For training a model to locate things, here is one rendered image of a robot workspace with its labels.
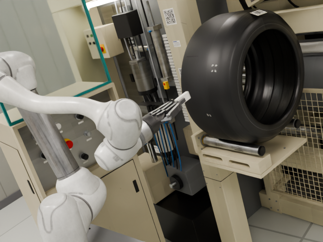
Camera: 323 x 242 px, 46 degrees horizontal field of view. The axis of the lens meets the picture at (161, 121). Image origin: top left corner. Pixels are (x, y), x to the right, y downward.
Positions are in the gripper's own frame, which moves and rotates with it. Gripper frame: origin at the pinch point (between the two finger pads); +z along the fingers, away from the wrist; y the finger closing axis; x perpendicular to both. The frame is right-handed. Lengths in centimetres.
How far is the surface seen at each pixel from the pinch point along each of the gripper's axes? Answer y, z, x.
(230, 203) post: 26, 22, 82
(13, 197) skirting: 291, -38, 112
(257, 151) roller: -10.2, 18.4, 36.4
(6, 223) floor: 252, -60, 113
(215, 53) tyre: -5.6, 18.6, -9.6
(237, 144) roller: 1.0, 19.3, 35.1
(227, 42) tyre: -8.9, 23.4, -11.9
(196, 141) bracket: 23.3, 15.4, 34.3
